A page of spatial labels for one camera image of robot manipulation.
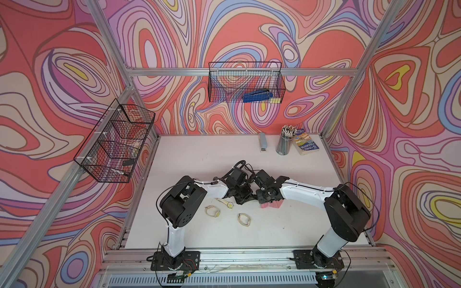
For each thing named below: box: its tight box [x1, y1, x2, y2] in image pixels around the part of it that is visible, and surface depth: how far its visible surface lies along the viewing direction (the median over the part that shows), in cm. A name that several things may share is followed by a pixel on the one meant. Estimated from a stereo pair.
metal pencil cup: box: [275, 124, 298, 156], surface depth 101 cm
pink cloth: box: [260, 199, 284, 209], surface depth 90 cm
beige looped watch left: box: [204, 205, 221, 218], surface depth 89 cm
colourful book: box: [292, 128, 320, 156], surface depth 113 cm
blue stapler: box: [243, 88, 274, 104], surface depth 89 cm
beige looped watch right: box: [237, 212, 252, 227], surface depth 86 cm
